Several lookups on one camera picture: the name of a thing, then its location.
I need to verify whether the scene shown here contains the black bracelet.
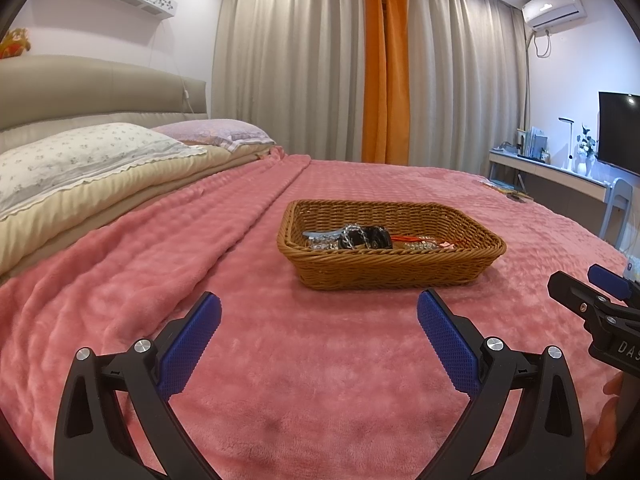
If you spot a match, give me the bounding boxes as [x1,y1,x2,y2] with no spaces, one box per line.
[340,225,393,251]

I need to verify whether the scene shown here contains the white air conditioner hose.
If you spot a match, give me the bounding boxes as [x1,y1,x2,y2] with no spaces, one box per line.
[522,27,535,133]

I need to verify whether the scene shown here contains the white vase with flowers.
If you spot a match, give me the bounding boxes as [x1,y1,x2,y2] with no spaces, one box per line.
[575,122,598,176]

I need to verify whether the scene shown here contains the white cord switch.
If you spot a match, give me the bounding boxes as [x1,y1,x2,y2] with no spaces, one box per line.
[150,20,193,111]

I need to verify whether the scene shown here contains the black television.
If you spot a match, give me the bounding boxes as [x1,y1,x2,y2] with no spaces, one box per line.
[598,91,640,177]

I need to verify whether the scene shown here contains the grey curtain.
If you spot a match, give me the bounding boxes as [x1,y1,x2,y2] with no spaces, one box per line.
[211,0,371,163]
[405,0,527,171]

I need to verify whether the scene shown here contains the orange plush toy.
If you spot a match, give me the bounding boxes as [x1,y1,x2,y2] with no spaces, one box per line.
[0,27,33,58]

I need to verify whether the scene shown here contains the brown wicker basket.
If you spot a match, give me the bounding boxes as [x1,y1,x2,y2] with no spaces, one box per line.
[276,199,507,292]

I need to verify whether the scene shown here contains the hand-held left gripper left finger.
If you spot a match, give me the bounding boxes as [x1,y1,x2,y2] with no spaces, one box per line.
[52,291,223,480]

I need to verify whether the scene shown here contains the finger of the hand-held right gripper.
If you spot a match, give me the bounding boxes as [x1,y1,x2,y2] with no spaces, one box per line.
[587,265,640,308]
[547,271,640,333]

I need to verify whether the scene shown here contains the white desk lamp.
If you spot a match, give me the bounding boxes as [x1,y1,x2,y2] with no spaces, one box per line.
[557,117,577,171]

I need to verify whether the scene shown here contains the clear crystal bracelet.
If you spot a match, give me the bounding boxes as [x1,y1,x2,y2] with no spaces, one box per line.
[400,239,463,253]

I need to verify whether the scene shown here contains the beige padded headboard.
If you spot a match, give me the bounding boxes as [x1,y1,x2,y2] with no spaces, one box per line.
[0,55,208,153]

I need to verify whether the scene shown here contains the beige quilt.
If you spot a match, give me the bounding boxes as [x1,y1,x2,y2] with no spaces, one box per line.
[0,144,286,276]

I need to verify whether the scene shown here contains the lilac pillow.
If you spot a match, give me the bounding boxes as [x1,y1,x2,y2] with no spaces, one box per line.
[152,119,276,153]

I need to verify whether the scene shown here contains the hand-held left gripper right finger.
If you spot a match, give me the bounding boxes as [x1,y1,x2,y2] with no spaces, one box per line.
[417,287,586,480]

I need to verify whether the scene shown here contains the white floral pillow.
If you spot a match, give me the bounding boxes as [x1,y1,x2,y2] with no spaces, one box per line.
[0,122,208,221]

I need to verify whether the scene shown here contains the white desk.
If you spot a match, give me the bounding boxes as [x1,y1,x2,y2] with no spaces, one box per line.
[487,147,621,218]

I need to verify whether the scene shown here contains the person's right hand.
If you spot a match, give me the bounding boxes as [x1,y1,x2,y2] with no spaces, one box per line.
[587,375,626,461]

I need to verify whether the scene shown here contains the white air conditioner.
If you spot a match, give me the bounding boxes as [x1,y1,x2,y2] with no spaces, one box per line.
[521,0,586,31]

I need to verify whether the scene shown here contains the booklets on bed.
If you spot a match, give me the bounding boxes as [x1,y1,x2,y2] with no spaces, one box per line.
[481,176,533,203]

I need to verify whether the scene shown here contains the grey chair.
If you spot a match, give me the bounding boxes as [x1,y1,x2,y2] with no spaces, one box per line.
[597,177,633,251]

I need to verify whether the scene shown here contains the row of books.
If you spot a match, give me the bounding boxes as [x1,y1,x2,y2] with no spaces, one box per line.
[516,126,550,162]

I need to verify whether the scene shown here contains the orange curtain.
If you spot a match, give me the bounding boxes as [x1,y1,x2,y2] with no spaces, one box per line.
[360,0,412,166]

